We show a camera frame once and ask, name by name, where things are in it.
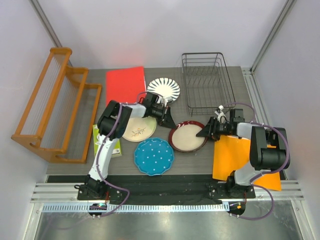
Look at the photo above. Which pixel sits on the dark red rimmed plate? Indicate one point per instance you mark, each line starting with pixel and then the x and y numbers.
pixel 183 138

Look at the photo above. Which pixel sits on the orange wooden rack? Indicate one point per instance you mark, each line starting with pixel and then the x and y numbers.
pixel 56 124

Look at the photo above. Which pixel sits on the blue polka dot plate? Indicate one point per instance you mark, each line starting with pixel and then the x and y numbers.
pixel 153 156

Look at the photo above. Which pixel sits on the orange folder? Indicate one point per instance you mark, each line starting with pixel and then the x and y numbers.
pixel 232 153

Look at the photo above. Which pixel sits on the white slotted cable duct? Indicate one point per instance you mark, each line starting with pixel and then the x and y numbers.
pixel 102 208

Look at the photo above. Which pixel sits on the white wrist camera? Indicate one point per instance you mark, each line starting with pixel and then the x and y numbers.
pixel 221 117
pixel 166 100

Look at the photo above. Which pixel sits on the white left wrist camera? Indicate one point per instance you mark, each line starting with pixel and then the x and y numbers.
pixel 166 100

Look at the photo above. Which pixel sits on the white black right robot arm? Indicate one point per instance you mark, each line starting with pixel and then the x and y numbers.
pixel 268 149

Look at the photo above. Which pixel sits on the white blue striped plate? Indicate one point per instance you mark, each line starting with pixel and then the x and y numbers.
pixel 165 87

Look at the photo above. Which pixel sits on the cream plate with twig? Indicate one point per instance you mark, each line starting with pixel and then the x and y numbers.
pixel 139 129

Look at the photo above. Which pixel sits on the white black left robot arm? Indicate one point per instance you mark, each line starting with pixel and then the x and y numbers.
pixel 111 127

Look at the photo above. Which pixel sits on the green booklet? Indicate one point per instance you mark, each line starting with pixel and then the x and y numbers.
pixel 117 151

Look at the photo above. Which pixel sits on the red folder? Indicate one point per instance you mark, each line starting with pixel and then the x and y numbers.
pixel 124 85

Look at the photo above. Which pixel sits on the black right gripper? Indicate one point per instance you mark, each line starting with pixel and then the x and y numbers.
pixel 210 130

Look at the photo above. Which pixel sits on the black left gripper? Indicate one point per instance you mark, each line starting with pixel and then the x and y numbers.
pixel 168 121

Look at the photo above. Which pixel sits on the black wire dish rack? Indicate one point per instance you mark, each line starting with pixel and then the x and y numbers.
pixel 207 82

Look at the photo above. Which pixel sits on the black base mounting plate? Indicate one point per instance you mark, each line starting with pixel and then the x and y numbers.
pixel 162 190

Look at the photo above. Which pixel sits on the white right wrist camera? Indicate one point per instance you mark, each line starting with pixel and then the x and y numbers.
pixel 221 117

